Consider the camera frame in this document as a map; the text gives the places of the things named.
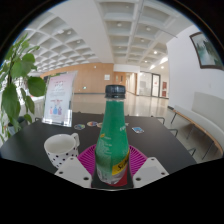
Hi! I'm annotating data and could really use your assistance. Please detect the clear acrylic sign stand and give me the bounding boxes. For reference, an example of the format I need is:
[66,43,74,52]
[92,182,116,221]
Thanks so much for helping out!
[41,70,79,128]

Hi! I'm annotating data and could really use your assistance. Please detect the white polka-dot cup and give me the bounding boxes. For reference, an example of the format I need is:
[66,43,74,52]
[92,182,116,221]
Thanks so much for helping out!
[43,132,81,170]

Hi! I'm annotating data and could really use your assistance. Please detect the green leafy potted plant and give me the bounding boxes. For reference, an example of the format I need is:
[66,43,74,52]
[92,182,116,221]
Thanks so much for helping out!
[0,33,47,143]

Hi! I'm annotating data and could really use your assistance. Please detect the framed landscape wall picture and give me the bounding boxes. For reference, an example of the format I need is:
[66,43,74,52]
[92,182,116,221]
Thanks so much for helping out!
[188,31,224,71]

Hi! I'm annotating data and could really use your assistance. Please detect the small round blue-green badge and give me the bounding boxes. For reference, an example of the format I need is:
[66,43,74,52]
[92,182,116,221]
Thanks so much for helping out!
[73,123,86,131]

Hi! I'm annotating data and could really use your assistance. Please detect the green plastic drink bottle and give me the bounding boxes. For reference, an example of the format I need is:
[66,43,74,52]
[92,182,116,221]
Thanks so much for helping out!
[94,84,131,186]

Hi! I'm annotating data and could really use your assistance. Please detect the round recessed ceiling lights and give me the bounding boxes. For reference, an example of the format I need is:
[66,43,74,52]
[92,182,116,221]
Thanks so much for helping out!
[56,21,168,66]

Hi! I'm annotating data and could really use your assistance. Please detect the long white wall bench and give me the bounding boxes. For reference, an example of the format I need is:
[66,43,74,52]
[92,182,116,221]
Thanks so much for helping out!
[171,91,224,156]

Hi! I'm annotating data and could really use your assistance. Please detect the small blue card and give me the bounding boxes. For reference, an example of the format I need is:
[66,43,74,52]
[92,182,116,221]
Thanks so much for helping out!
[131,126,146,135]

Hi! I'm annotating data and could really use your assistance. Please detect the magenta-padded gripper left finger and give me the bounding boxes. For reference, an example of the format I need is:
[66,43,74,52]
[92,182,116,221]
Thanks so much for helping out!
[54,144,101,190]

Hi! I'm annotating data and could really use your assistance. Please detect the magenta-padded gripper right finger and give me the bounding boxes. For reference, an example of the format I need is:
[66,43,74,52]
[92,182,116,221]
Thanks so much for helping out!
[126,144,170,190]

